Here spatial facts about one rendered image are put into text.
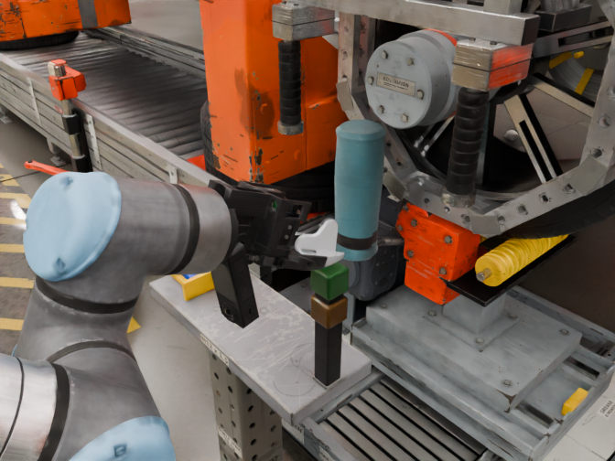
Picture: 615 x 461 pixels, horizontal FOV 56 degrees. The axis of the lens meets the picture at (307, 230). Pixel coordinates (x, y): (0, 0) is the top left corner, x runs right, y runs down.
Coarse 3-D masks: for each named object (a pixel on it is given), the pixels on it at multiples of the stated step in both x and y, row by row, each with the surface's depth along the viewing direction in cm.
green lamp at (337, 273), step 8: (336, 264) 78; (312, 272) 78; (320, 272) 77; (328, 272) 76; (336, 272) 76; (344, 272) 77; (312, 280) 78; (320, 280) 77; (328, 280) 76; (336, 280) 76; (344, 280) 78; (312, 288) 79; (320, 288) 77; (328, 288) 76; (336, 288) 77; (344, 288) 78; (328, 296) 77; (336, 296) 78
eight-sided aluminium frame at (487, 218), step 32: (608, 0) 72; (352, 32) 106; (352, 64) 109; (608, 64) 75; (352, 96) 112; (608, 96) 76; (384, 128) 114; (608, 128) 78; (384, 160) 111; (608, 160) 79; (416, 192) 108; (544, 192) 88; (576, 192) 84; (480, 224) 99; (512, 224) 94
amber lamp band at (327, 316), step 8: (312, 296) 80; (344, 296) 80; (312, 304) 80; (320, 304) 79; (336, 304) 79; (344, 304) 80; (312, 312) 81; (320, 312) 79; (328, 312) 78; (336, 312) 79; (344, 312) 81; (320, 320) 80; (328, 320) 79; (336, 320) 80; (328, 328) 80
